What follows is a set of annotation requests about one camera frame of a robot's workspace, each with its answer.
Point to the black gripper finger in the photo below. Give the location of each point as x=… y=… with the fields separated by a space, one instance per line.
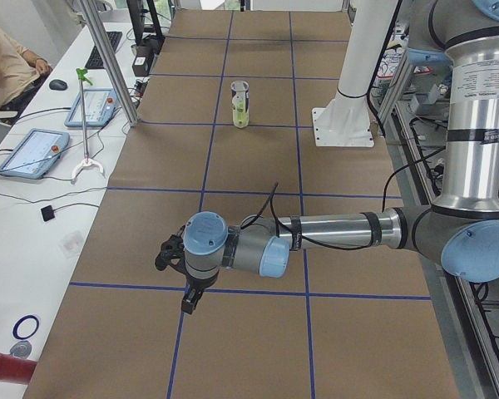
x=191 y=299

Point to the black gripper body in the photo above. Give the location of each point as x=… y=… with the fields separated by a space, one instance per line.
x=195 y=286

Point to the yellow tennis ball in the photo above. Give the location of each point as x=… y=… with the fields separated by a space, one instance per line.
x=241 y=107

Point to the clear tennis ball can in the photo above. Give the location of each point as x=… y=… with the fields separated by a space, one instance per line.
x=239 y=93

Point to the yellow tennis ball Wilson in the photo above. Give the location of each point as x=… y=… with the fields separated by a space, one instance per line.
x=241 y=121

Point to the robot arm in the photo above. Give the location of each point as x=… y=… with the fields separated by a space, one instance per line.
x=459 y=230

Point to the small black square device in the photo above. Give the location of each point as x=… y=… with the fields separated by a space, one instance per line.
x=48 y=213

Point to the blue tape roll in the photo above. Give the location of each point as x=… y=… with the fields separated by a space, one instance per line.
x=25 y=327

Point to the red cylinder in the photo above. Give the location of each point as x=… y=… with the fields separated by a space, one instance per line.
x=16 y=370

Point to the blue teach pendant far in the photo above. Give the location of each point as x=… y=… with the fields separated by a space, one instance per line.
x=100 y=106

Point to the blue teach pendant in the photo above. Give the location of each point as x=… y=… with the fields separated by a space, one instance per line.
x=36 y=154
x=100 y=106

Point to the blue teach pendant near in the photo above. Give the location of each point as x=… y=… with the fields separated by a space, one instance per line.
x=36 y=154

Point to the black box with label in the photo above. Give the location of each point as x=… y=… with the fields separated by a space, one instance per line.
x=142 y=63

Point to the green white reacher grabber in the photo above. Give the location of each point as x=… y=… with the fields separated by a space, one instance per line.
x=87 y=161

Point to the black computer mouse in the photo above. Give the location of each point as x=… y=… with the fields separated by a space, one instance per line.
x=58 y=85

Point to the black computer monitor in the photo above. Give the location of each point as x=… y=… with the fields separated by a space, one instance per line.
x=137 y=12

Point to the person in beige shirt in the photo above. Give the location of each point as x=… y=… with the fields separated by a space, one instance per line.
x=22 y=72

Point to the aluminium frame post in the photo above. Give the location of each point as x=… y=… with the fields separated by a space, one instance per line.
x=101 y=40

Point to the aluminium side frame rack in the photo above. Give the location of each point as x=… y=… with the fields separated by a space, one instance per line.
x=453 y=152

